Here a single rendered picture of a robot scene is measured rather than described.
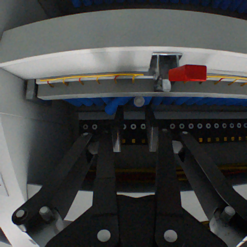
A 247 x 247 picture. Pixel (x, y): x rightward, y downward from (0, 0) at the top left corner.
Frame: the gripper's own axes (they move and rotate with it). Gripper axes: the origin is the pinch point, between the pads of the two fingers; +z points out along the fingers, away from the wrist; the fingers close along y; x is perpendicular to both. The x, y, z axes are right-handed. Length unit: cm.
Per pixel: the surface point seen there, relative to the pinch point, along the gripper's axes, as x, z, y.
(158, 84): 5.1, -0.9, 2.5
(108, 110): -0.2, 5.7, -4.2
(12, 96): 4.8, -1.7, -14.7
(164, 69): 6.6, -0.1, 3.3
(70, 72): 6.6, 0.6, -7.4
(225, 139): -8.5, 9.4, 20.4
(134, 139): -8.1, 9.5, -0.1
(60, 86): 4.9, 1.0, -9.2
